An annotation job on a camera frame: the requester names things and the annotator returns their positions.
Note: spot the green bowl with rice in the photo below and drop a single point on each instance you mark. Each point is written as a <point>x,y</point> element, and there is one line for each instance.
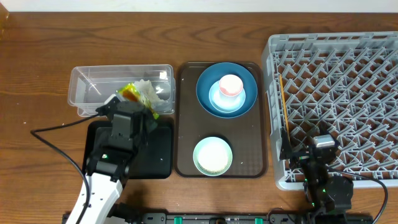
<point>212,156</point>

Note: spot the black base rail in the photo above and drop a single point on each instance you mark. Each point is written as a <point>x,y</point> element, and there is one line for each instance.
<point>123,214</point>

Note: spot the clear plastic bin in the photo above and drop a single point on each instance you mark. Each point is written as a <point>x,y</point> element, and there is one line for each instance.
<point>91,86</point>

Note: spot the yellow green snack wrapper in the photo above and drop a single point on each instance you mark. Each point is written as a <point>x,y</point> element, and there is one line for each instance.
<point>130,92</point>

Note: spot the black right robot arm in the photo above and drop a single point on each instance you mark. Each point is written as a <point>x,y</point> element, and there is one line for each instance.
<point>330,196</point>

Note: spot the wooden chopstick left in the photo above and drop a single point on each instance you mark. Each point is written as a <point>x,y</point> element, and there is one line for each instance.
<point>284,107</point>

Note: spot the pink cup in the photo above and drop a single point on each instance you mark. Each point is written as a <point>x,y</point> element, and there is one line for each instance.
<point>230,85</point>

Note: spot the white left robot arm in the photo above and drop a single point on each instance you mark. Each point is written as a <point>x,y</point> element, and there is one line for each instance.
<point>98,196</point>

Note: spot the dark blue plate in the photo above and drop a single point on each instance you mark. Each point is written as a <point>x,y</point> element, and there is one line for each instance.
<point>207,85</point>

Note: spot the light blue bowl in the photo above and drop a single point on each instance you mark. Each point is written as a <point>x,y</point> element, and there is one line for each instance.
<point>224,103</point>

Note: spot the brown serving tray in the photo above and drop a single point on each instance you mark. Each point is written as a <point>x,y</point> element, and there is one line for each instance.
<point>244,134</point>

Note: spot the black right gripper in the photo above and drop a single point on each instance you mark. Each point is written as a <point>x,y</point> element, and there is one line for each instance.
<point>288,152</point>

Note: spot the black tray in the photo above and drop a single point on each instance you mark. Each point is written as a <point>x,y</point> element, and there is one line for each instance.
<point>154,162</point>

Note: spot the white tissue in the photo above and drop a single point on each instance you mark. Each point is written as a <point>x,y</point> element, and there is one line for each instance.
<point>149,91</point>

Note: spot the grey plastic dishwasher rack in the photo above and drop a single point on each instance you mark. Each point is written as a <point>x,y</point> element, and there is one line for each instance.
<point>349,81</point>

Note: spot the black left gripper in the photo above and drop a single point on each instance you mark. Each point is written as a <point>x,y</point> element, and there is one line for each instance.
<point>147,117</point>

